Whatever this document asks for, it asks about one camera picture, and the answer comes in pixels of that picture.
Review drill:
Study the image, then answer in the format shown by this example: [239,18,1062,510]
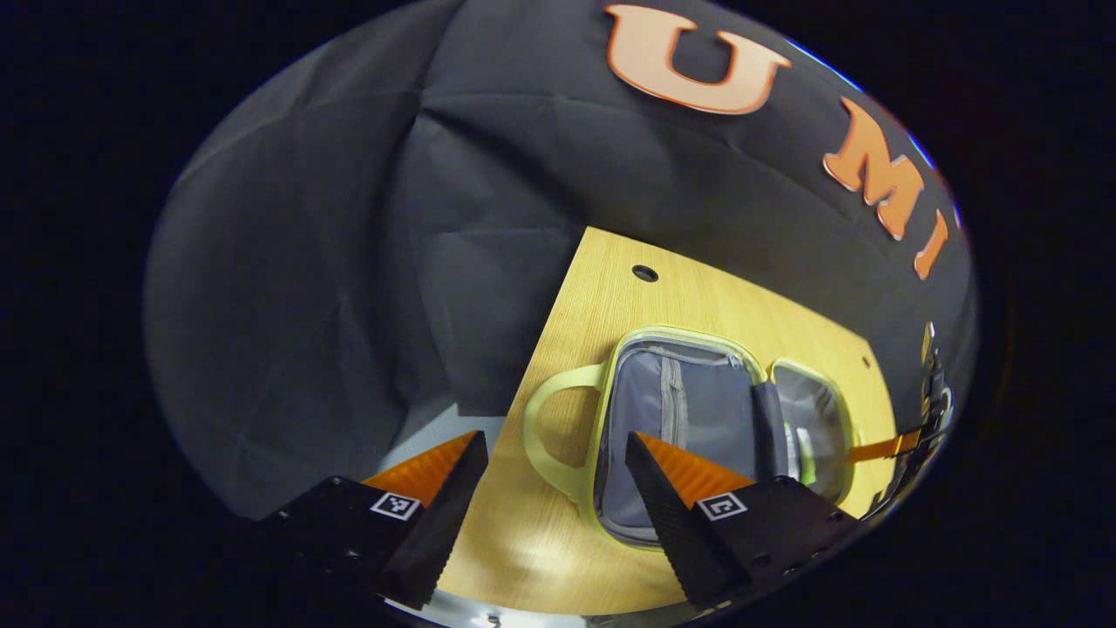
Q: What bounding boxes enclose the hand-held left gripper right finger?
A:
[625,432,860,609]

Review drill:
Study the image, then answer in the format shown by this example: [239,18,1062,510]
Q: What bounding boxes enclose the pale yellow small suitcase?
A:
[523,325,860,550]

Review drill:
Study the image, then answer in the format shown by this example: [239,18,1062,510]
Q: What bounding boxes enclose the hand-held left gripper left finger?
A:
[253,430,489,611]

